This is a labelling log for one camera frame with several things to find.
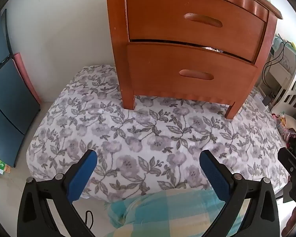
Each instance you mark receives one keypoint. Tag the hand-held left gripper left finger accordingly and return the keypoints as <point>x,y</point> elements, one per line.
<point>83,172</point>

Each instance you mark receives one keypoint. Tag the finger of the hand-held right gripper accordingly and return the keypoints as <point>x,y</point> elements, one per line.
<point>289,161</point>

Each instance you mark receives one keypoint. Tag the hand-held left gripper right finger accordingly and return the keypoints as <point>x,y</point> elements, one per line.
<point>212,175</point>

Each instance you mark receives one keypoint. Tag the wooden drawer holding clothes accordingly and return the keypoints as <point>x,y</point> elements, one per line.
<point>157,66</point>

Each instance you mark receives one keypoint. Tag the black cloth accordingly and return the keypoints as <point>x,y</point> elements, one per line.
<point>293,142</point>

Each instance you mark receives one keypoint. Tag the colourful packet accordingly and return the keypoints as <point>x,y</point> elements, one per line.
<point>282,126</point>

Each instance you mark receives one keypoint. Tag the teal yellow checked blanket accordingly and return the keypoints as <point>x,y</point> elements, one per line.
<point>162,212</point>

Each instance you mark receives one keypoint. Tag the grey floral blanket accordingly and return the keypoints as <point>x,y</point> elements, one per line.
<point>138,138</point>

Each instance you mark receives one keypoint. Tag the white side cabinet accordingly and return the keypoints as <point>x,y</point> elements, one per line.
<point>273,79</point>

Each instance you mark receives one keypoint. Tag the pink board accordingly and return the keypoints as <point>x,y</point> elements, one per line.
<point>24,76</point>

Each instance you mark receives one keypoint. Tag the wooden nightstand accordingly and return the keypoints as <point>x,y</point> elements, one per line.
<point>118,54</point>

